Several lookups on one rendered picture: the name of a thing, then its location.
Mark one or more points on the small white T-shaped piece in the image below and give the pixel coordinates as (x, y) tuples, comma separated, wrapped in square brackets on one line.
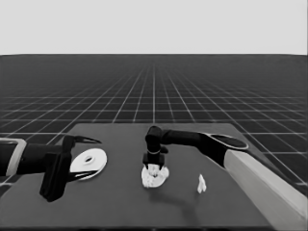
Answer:
[(201, 187)]

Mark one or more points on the large thick white disc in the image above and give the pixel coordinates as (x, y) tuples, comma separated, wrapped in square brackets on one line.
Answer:
[(97, 162)]

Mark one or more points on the white round carrier with pins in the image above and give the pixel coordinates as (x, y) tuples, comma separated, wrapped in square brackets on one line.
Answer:
[(159, 183)]

